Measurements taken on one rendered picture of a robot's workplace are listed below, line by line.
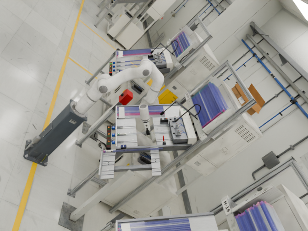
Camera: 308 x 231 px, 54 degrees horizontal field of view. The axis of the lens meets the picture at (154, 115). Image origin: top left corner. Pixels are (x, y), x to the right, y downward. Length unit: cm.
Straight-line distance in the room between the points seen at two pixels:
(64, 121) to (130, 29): 468
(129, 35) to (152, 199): 470
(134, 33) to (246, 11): 266
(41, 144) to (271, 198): 204
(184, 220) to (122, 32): 556
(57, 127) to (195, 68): 204
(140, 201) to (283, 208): 164
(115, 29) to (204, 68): 352
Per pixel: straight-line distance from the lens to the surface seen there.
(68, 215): 306
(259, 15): 604
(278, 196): 225
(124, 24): 718
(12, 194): 287
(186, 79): 415
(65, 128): 290
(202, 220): 233
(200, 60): 407
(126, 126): 307
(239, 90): 334
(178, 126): 297
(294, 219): 220
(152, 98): 269
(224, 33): 593
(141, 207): 347
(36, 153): 315
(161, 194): 332
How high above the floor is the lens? 215
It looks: 21 degrees down
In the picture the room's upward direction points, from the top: 49 degrees clockwise
